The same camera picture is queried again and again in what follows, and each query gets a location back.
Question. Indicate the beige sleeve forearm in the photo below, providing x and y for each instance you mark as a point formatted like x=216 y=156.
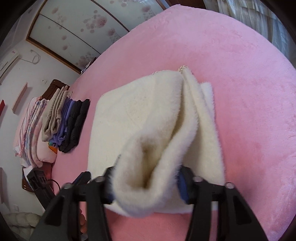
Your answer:
x=22 y=224

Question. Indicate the cream fuzzy cardigan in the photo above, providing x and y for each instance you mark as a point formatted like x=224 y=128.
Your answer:
x=146 y=131

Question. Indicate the white air conditioner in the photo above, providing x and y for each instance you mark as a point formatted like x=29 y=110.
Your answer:
x=8 y=62

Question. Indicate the wooden headboard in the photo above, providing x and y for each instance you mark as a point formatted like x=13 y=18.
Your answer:
x=54 y=85

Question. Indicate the folded pink floral quilts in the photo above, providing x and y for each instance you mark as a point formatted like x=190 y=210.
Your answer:
x=28 y=144

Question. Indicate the pink wall shelf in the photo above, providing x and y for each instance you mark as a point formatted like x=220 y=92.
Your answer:
x=19 y=97

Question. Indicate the black folded garment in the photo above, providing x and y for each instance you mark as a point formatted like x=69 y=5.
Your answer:
x=74 y=125

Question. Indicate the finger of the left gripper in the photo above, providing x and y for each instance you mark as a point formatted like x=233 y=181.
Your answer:
x=83 y=178

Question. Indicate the pink bed sheet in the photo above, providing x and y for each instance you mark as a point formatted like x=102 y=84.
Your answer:
x=254 y=92

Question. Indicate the red wall shelf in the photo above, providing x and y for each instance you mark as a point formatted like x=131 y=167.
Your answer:
x=2 y=105

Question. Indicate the white sliding wardrobe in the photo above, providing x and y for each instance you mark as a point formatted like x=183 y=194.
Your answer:
x=77 y=32

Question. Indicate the purple folded garment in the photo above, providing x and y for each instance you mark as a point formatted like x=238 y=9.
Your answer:
x=60 y=136

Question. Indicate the person's left hand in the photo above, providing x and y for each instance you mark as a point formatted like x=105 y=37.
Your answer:
x=83 y=222

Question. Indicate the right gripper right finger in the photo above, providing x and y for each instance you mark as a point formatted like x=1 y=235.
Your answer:
x=236 y=220

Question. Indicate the beige knit folded sweater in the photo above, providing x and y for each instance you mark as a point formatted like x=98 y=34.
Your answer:
x=52 y=116

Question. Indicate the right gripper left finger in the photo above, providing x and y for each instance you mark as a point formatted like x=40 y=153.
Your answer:
x=61 y=219

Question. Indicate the lace covered furniture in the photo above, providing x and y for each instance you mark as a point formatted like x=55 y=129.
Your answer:
x=259 y=17

